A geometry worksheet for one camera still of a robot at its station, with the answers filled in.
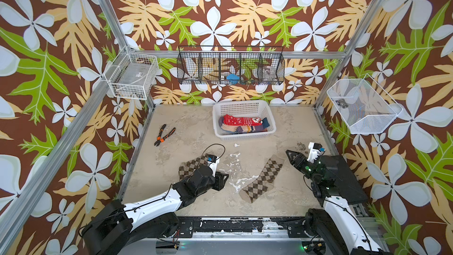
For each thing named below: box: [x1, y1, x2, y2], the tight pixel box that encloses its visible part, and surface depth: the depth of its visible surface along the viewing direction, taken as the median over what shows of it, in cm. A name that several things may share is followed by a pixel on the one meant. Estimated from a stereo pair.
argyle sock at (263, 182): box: [238, 155, 285, 204], surface depth 88 cm
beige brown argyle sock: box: [178, 153, 209, 181], surface depth 93 cm
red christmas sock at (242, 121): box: [222, 113, 264, 126], surface depth 107 cm
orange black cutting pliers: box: [153, 123, 177, 147], surface depth 106 cm
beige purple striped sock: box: [218, 116, 271, 134], surface depth 106 cm
